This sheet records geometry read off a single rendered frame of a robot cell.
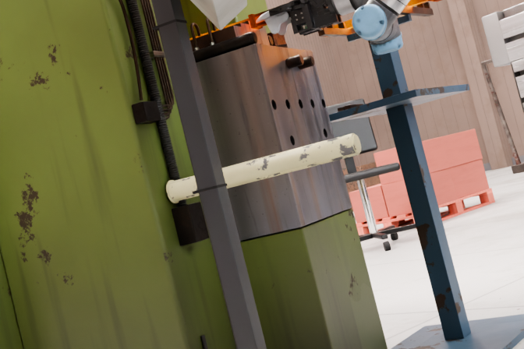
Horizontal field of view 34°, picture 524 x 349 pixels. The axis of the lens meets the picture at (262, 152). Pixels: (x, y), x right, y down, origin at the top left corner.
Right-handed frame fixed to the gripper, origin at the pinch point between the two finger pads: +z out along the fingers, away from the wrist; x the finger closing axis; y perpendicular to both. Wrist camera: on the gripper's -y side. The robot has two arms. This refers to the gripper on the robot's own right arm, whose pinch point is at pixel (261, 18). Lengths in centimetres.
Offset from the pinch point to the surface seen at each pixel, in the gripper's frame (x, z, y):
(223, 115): -15.9, 9.4, 22.8
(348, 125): 384, 111, 12
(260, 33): 3.4, 2.7, 2.9
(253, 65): -15.9, -1.4, 13.3
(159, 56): -29.5, 15.0, 6.9
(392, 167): 351, 78, 48
